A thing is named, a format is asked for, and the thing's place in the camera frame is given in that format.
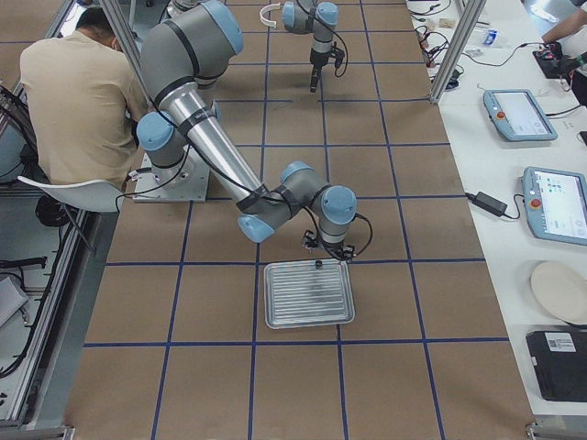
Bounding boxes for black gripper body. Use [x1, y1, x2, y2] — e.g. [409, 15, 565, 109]
[302, 230, 354, 261]
[310, 49, 327, 70]

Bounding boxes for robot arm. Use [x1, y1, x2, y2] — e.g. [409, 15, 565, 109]
[282, 1, 346, 93]
[140, 1, 358, 260]

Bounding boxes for metal tray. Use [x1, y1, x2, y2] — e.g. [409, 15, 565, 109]
[264, 258, 355, 329]

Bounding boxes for white curved plastic part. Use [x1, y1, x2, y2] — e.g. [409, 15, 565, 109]
[259, 3, 282, 29]

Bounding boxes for black power adapter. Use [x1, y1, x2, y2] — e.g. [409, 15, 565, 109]
[465, 192, 507, 217]

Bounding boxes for upper teach pendant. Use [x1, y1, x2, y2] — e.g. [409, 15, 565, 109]
[482, 89, 558, 142]

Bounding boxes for teach pendant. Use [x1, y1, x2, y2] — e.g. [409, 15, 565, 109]
[521, 167, 586, 246]
[482, 89, 558, 142]

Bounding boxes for lower teach pendant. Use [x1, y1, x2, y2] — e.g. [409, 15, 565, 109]
[521, 167, 586, 246]

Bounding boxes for white round plate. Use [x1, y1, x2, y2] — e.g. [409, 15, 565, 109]
[530, 261, 586, 325]

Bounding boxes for seated person beige shirt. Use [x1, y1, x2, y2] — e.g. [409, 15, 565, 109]
[19, 7, 148, 188]

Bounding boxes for black laptop case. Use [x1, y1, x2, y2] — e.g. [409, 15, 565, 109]
[526, 331, 586, 402]

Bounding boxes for white chair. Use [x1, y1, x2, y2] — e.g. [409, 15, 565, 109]
[17, 175, 123, 256]

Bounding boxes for aluminium frame post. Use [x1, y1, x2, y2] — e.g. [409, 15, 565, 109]
[429, 0, 486, 105]

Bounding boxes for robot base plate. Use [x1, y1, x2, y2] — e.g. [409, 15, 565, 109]
[132, 148, 210, 203]

